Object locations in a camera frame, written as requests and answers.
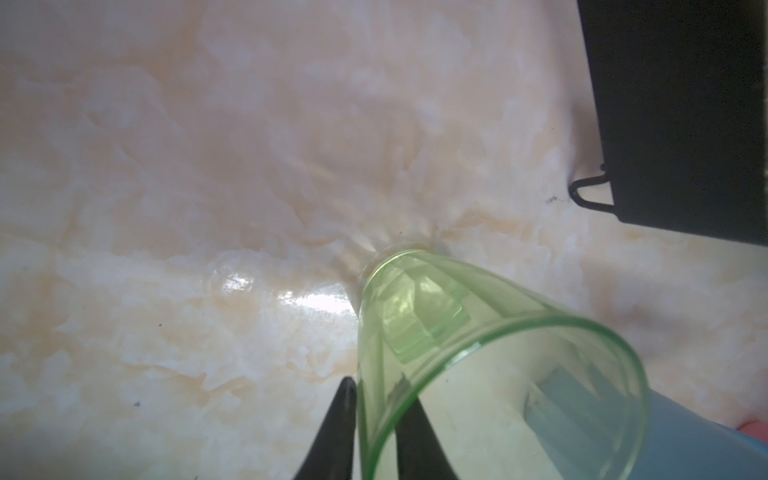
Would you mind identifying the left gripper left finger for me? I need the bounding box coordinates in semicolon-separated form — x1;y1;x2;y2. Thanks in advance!
294;376;357;480

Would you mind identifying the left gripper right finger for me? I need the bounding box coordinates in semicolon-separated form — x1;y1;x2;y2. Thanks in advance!
395;398;458;480

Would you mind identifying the green transparent cup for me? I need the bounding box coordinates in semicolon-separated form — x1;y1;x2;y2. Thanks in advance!
358;250;650;479

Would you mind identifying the blue mug white inside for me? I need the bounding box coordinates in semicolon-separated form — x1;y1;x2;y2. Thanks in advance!
523;368;767;479

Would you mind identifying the pink cup near front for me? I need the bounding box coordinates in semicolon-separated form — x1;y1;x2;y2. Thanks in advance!
737;420;768;443

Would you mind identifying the black wire dish rack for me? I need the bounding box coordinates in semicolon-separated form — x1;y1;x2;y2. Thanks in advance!
568;1;767;245

